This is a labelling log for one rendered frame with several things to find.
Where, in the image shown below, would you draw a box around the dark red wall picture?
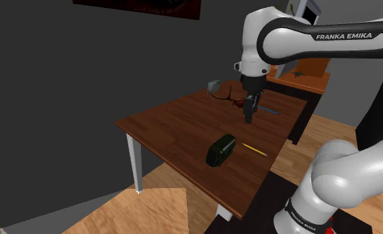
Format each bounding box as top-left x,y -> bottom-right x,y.
72,0 -> 201,21

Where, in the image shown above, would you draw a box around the dark green case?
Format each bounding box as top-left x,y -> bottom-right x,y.
205,134 -> 237,168

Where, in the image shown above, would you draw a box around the blue pen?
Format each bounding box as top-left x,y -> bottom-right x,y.
257,105 -> 281,116

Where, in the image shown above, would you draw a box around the black cabinet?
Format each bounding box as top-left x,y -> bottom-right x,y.
354,74 -> 383,152

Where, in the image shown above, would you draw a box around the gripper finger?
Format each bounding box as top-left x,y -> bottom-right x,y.
242,94 -> 255,124
253,92 -> 265,114

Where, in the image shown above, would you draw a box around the orange and black desk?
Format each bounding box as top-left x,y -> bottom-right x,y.
264,57 -> 331,146

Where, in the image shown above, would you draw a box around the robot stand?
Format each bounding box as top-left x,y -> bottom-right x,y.
204,171 -> 374,234

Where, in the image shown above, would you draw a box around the brown wooden table white legs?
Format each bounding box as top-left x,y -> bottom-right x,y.
114,80 -> 309,222

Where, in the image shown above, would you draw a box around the yellow pencil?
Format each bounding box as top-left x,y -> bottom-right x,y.
241,142 -> 269,158

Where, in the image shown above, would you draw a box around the grey-green small box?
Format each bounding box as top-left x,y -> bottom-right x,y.
207,79 -> 223,92

